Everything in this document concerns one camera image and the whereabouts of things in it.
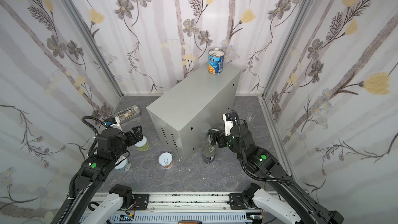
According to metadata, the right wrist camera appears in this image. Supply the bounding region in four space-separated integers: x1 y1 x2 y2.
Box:
222 113 234 136

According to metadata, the blue soup can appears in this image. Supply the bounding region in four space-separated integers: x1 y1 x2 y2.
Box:
208 48 225 75

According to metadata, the orange can white lid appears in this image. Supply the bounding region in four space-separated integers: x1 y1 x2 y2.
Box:
158 152 174 170

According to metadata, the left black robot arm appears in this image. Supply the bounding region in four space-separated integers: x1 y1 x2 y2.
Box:
52 116 144 224

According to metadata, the teal grey can white lid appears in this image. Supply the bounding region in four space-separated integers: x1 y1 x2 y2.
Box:
114 155 131 173

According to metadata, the dark navy food can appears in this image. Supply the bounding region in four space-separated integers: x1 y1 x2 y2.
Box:
202 145 216 164

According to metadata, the metal tray with contents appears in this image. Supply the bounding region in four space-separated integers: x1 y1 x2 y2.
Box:
111 105 142 124

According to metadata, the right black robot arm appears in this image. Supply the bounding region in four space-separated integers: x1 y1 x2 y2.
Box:
208 111 344 224

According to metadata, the grey metal cabinet box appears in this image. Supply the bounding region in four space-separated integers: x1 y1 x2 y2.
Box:
147 64 241 161

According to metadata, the green can white lid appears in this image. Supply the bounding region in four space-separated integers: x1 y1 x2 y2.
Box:
134 136 150 151

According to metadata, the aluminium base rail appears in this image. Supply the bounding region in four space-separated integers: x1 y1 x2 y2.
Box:
58 191 321 224

